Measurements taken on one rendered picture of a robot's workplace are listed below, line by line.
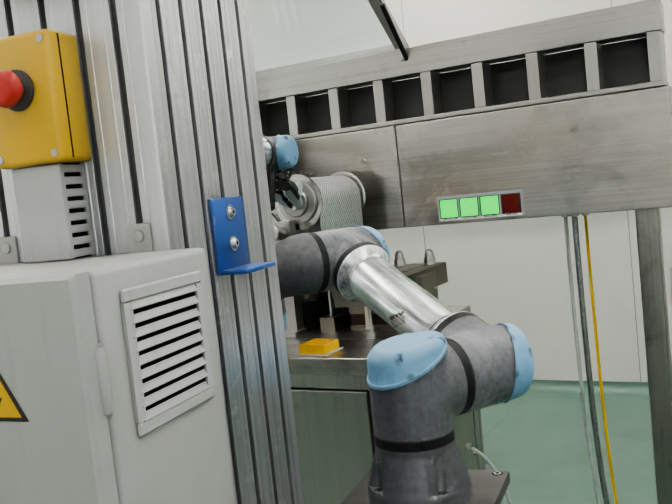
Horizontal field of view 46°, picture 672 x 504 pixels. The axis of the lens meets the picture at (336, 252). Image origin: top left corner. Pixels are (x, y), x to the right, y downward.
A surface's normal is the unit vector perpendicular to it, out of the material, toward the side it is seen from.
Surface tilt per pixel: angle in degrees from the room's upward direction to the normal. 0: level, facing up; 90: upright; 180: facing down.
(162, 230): 90
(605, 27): 90
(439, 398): 92
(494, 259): 90
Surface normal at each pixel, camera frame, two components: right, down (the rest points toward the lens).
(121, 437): 0.93, -0.07
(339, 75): -0.48, 0.12
